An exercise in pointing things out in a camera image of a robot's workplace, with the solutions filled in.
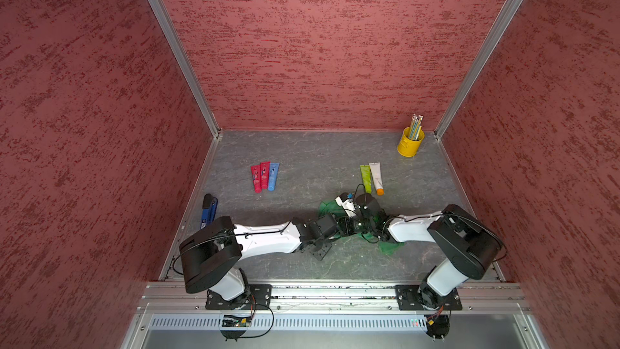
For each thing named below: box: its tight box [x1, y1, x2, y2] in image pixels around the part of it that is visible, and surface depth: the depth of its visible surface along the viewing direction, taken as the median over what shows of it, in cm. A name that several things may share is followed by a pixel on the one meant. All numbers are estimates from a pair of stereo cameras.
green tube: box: [360, 164, 373, 194], surface depth 105 cm
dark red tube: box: [250, 164, 262, 194], surface depth 103 cm
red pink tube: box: [259, 161, 272, 190], surface depth 105 cm
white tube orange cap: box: [368, 162, 386, 197], surface depth 105 cm
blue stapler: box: [200, 193, 218, 230], surface depth 93 cm
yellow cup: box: [397, 126, 426, 158], surface depth 109 cm
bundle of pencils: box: [408, 113, 424, 141], surface depth 108 cm
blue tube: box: [268, 162, 280, 192], surface depth 105 cm
